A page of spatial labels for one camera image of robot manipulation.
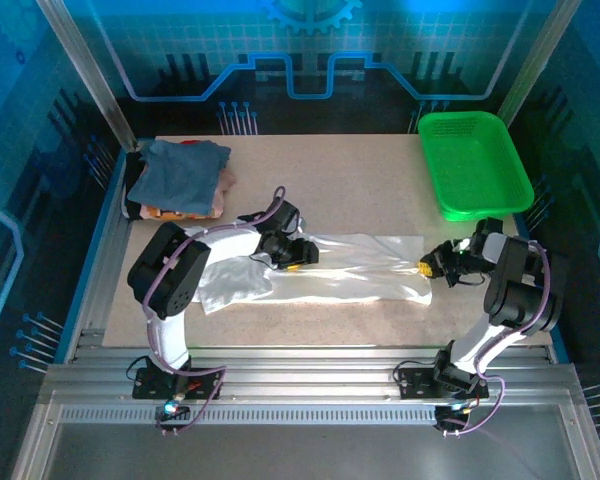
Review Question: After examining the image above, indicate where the green plastic basket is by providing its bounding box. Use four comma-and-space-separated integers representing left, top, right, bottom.
417, 110, 536, 223

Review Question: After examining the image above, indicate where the white t-shirt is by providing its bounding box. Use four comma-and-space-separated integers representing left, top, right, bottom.
196, 225, 434, 316

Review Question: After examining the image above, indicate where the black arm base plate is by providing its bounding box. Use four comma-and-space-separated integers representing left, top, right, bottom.
131, 366, 222, 402
393, 363, 490, 402

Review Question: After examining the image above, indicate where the aluminium front frame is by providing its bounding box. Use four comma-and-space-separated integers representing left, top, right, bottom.
9, 343, 600, 480

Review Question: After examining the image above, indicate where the orange t-shirt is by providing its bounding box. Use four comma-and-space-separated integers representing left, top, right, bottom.
138, 201, 217, 222

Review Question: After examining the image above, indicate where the tan pink t-shirt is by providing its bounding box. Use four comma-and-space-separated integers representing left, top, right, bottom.
210, 167, 239, 219

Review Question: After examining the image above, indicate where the aluminium side rail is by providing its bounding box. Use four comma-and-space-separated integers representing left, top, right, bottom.
61, 148, 134, 364

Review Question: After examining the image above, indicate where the aluminium frame post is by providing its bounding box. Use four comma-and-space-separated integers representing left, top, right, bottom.
496, 0, 584, 129
33, 0, 137, 153

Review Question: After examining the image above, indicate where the blue-grey t-shirt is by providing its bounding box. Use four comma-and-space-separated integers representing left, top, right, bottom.
126, 139, 233, 216

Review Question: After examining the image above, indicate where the purple cable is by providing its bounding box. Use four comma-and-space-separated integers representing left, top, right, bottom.
154, 364, 229, 437
438, 373, 507, 439
479, 239, 552, 359
142, 185, 288, 346

